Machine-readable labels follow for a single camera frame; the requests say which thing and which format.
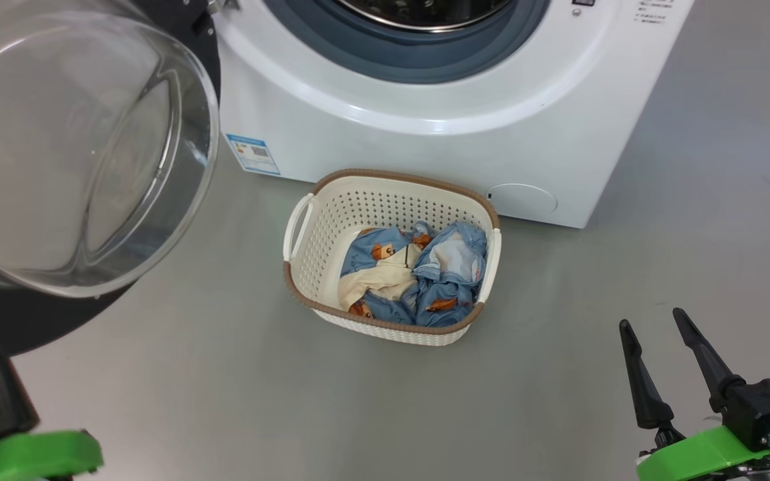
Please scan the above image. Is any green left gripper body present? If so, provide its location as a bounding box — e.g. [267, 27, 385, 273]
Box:
[0, 431, 104, 481]

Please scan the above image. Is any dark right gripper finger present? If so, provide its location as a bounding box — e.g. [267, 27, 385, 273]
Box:
[619, 319, 686, 447]
[672, 307, 747, 414]

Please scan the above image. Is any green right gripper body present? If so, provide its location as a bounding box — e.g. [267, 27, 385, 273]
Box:
[637, 426, 770, 481]

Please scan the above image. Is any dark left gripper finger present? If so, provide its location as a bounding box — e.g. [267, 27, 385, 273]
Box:
[0, 326, 39, 440]

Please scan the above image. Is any blue bear print garment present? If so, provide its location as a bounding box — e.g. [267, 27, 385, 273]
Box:
[412, 220, 489, 328]

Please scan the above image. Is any black-rimmed glass washer door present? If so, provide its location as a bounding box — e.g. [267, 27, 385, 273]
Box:
[0, 0, 222, 365]

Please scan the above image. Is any blue and cream bear garment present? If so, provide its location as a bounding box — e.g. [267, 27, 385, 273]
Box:
[338, 224, 434, 327]

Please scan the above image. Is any white front-load washing machine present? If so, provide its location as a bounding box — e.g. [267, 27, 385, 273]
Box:
[211, 0, 695, 229]

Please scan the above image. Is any perforated steel washer drum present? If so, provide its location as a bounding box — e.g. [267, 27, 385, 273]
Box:
[335, 0, 516, 33]

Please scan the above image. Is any round white filter cover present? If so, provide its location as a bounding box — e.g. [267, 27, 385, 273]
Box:
[487, 184, 558, 218]

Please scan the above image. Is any white basket with brown rim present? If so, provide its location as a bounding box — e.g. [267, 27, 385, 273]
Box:
[283, 168, 502, 347]

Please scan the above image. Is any blue energy label sticker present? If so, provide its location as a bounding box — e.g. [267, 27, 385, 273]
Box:
[226, 134, 281, 176]

